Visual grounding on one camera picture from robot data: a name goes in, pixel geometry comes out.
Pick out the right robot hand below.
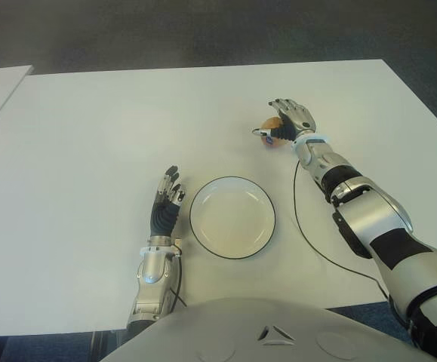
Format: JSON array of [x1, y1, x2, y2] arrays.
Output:
[[251, 97, 316, 143]]

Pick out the white plate with black rim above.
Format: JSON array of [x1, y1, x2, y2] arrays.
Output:
[[189, 176, 279, 261]]

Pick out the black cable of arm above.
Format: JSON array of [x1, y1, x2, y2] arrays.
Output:
[[292, 160, 389, 301], [168, 255, 189, 308]]

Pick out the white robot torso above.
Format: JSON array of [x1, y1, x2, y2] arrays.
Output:
[[103, 296, 437, 362]]

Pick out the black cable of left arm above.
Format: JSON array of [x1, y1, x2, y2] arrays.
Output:
[[168, 255, 189, 308]]

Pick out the yellow-red apple with sticker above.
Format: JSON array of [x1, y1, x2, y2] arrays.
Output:
[[260, 116, 288, 148]]

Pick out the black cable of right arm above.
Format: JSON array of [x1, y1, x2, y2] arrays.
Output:
[[292, 160, 389, 301]]

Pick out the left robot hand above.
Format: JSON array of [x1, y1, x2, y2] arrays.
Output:
[[149, 164, 186, 238]]

